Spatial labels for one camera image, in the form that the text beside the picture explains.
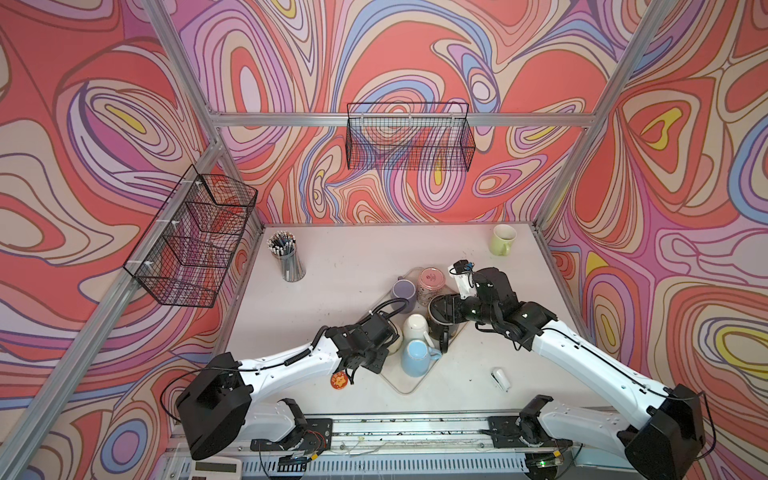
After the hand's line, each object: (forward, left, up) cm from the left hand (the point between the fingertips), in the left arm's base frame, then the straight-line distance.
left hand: (382, 354), depth 83 cm
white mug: (+6, -9, +6) cm, 12 cm away
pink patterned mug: (+20, -15, +7) cm, 26 cm away
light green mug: (+40, -42, +4) cm, 58 cm away
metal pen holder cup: (+31, +32, +12) cm, 46 cm away
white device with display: (-26, +38, -1) cm, 46 cm away
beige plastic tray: (-3, -4, -3) cm, 6 cm away
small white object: (-6, -32, -2) cm, 33 cm away
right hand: (+7, -16, +12) cm, 21 cm away
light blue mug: (-3, -9, +7) cm, 12 cm away
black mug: (+3, -15, +19) cm, 24 cm away
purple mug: (+22, -7, 0) cm, 23 cm away
